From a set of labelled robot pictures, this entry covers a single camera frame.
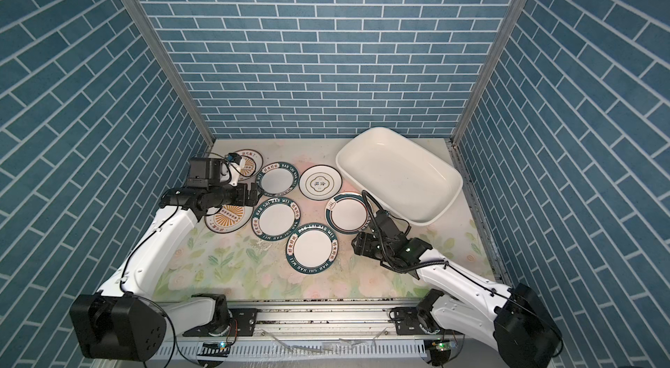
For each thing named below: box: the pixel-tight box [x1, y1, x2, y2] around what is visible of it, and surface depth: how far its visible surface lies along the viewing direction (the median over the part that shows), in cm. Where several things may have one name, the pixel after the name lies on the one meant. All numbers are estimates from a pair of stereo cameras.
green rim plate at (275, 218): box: [250, 197, 301, 242], surface depth 97 cm
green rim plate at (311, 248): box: [285, 222, 340, 275], surface depth 90 cm
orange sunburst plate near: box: [204, 204, 254, 234], surface depth 96 cm
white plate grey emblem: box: [298, 164, 343, 202], surface depth 107 cm
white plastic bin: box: [335, 126, 464, 226], surface depth 110 cm
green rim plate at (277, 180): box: [255, 161, 300, 198], surface depth 108 cm
